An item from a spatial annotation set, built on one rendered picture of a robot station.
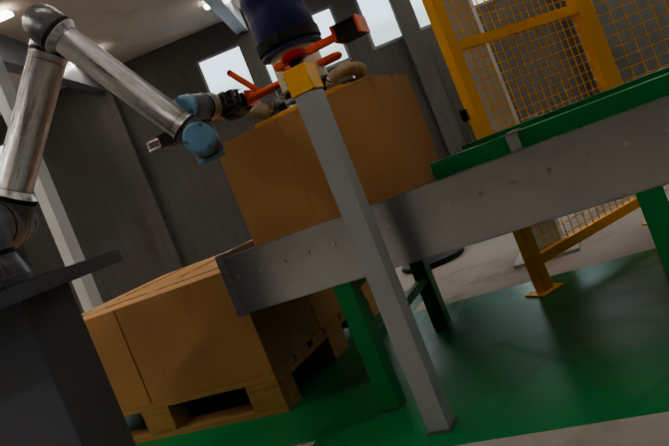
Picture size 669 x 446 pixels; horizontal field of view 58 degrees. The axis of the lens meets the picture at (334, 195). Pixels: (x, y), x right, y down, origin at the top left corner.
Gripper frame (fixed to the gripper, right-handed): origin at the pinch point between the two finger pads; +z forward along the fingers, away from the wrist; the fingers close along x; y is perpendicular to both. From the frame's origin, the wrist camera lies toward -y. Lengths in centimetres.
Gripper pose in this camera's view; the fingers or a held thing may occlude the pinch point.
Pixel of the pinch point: (238, 105)
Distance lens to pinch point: 225.2
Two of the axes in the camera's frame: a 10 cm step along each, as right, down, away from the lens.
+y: 8.4, -3.4, -4.3
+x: -3.9, -9.2, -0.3
